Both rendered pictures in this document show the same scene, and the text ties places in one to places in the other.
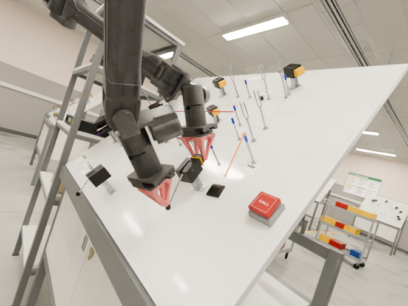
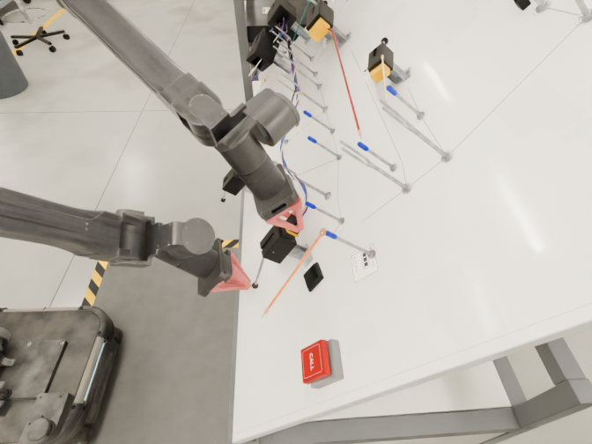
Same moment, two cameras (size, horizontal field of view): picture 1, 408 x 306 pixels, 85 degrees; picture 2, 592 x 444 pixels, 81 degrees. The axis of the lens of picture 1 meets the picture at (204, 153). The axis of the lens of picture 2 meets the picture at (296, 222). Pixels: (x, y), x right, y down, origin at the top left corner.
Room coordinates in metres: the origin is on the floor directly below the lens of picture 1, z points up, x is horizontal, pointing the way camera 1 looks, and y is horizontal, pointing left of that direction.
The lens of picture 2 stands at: (0.32, -0.24, 1.63)
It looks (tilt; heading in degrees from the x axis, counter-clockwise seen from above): 49 degrees down; 38
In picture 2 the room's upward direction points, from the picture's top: straight up
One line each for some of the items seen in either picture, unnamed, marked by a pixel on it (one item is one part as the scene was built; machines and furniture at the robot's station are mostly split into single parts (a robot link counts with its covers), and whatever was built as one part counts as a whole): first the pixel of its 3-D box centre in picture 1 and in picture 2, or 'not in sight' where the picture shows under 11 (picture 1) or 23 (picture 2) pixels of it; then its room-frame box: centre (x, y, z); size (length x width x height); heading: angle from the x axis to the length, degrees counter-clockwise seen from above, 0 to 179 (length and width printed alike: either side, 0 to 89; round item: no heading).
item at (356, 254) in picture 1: (342, 230); not in sight; (4.65, -3.23, 0.54); 0.99 x 0.50 x 1.08; 41
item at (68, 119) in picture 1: (95, 128); (284, 17); (1.54, 0.76, 1.09); 0.35 x 0.33 x 0.07; 41
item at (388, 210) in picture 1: (379, 221); not in sight; (7.38, -6.18, 0.83); 1.18 x 0.72 x 1.65; 39
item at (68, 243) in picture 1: (67, 240); not in sight; (1.01, 0.46, 0.60); 0.55 x 0.02 x 0.39; 41
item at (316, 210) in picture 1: (304, 197); not in sight; (7.07, -3.45, 0.83); 1.18 x 0.72 x 1.65; 39
